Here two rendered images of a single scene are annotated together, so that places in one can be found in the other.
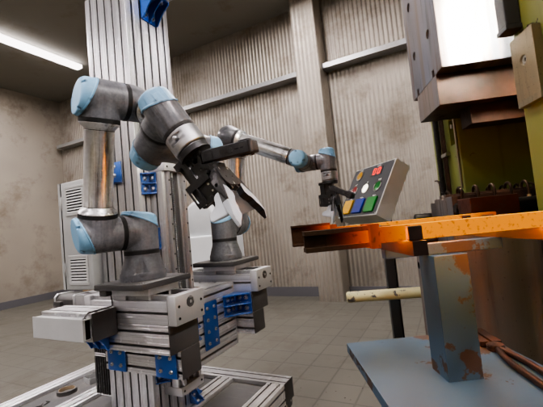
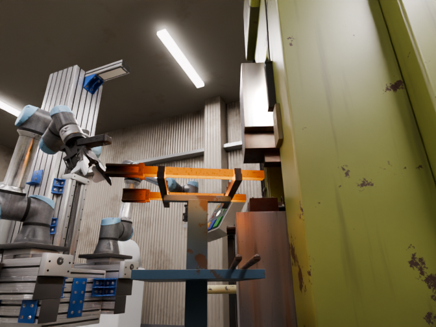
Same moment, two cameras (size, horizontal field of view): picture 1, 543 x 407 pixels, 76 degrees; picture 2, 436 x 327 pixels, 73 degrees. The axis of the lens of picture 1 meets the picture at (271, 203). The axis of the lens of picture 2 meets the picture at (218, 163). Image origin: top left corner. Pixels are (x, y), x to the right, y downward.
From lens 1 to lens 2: 0.51 m
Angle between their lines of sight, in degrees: 20
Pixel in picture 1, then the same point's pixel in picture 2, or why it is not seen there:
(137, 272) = (27, 237)
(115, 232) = (20, 205)
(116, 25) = (65, 88)
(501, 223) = (208, 172)
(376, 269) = not seen: hidden behind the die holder
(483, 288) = (251, 254)
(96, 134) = (26, 139)
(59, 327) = not seen: outside the picture
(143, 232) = (40, 210)
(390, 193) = (231, 215)
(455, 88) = (254, 140)
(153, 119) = (55, 120)
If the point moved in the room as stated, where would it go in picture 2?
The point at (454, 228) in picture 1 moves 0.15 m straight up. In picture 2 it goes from (183, 170) to (185, 124)
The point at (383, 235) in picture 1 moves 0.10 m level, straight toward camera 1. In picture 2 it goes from (146, 169) to (128, 155)
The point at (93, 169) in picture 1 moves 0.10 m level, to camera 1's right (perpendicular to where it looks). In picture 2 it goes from (17, 160) to (40, 161)
